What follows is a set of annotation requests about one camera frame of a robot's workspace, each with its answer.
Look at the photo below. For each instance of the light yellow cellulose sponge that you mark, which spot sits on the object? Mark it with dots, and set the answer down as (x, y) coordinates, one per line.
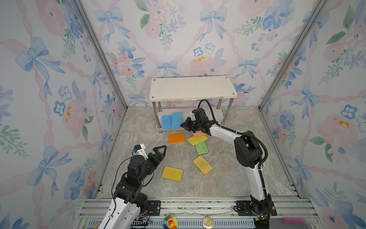
(195, 140)

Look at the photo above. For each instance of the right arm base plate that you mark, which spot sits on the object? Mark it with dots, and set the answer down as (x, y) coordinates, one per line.
(251, 208)

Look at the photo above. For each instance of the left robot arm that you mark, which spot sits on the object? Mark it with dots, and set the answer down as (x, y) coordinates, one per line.
(128, 202)

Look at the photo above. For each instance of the left aluminium frame post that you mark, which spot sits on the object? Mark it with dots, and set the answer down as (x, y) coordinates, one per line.
(80, 10)

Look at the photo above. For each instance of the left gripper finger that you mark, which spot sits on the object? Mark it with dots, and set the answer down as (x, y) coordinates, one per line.
(160, 151)
(158, 158)

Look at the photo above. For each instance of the aluminium frame post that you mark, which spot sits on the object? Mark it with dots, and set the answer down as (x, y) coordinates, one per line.
(80, 10)
(295, 49)

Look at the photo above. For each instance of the aluminium front rail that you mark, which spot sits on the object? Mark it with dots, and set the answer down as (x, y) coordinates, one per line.
(292, 212)

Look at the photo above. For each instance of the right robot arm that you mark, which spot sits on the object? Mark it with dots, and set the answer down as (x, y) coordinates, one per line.
(250, 152)

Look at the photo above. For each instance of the right aluminium frame post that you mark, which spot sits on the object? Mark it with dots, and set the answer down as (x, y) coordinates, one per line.
(295, 49)

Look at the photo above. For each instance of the green sponge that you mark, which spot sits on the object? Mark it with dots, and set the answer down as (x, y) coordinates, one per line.
(201, 148)

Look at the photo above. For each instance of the pink sponge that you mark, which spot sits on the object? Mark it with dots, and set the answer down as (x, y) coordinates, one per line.
(198, 133)

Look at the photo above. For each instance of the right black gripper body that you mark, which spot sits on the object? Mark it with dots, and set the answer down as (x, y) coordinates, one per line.
(197, 126)

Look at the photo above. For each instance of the blue sponge front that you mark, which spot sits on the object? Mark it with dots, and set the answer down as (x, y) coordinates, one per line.
(177, 120)

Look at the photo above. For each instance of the orange sponge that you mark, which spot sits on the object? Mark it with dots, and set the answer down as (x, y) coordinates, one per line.
(176, 138)

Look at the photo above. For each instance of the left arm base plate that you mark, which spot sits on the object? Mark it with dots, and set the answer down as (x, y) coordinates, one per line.
(150, 208)

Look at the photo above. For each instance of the colourful flower toy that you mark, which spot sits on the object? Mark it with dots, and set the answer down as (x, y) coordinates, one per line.
(170, 222)

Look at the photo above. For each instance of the white two-tier metal shelf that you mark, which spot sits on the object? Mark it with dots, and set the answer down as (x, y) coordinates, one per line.
(180, 89)

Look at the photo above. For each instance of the blue sponge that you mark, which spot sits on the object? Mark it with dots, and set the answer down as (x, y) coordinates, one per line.
(177, 120)
(166, 122)

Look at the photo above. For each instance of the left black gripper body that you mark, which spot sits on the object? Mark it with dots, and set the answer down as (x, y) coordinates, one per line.
(150, 164)

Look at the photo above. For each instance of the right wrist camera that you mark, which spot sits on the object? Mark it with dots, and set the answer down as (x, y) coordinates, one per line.
(199, 114)

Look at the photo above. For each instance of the round gold badge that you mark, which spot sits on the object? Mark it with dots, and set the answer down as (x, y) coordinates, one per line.
(208, 222)

